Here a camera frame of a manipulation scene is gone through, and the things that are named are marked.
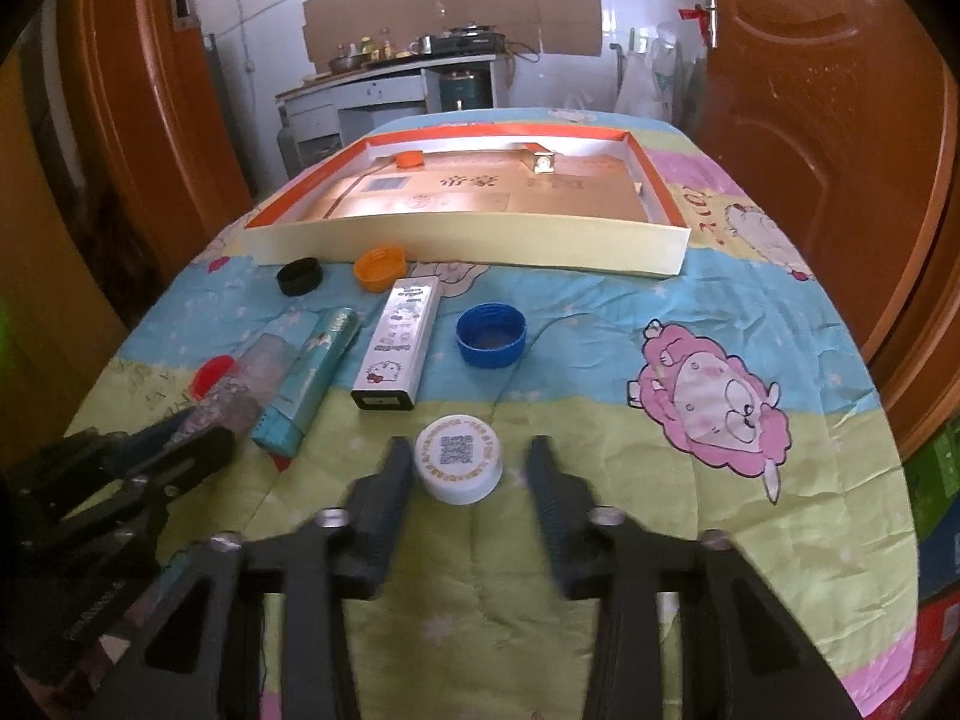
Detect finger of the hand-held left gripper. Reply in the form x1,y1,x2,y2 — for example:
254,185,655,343
112,408,203,466
131,429,235,508

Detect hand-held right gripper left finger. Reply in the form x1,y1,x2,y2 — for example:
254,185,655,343
90,435,413,720

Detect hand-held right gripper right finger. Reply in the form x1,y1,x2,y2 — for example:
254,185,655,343
525,435,863,720

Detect red bottle cap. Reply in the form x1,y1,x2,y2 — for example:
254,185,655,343
187,355,237,400

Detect white printed bottle cap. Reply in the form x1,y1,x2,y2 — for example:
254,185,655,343
411,415,504,505

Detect clear floral pattern box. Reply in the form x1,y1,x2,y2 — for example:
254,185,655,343
176,330,302,436

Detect teal flower print box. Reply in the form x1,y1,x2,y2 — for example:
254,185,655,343
251,306,361,457

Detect white cartoon print box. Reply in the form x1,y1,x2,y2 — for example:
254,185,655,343
351,277,442,412

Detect blue bottle cap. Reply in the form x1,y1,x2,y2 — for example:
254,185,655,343
455,303,528,368

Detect black bottle cap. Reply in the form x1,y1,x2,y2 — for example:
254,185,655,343
276,257,325,297

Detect shallow orange-rimmed cardboard box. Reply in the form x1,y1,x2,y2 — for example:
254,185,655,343
241,127,691,276

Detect printed cartoon sheep blanket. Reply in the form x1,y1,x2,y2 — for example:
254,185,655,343
56,106,923,720

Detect brown wooden door leaf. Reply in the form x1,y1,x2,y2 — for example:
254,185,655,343
56,0,260,331

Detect flat brown cardboard liner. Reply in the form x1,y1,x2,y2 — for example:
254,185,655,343
304,152,650,224

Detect green cardboard box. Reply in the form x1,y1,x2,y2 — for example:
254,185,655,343
904,435,960,541

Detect grey kitchen counter cabinet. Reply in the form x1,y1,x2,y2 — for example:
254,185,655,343
275,51,518,166

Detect white woven bag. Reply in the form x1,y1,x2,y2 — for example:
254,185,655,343
615,37,677,121

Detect black gas stove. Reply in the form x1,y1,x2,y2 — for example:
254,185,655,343
435,26,505,53

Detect brown wooden door with handle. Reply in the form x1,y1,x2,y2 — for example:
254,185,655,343
671,0,960,458

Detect cardboard sheets on wall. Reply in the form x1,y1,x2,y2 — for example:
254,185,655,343
302,0,603,65

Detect metal door handle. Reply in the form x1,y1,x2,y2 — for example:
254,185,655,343
679,0,721,50

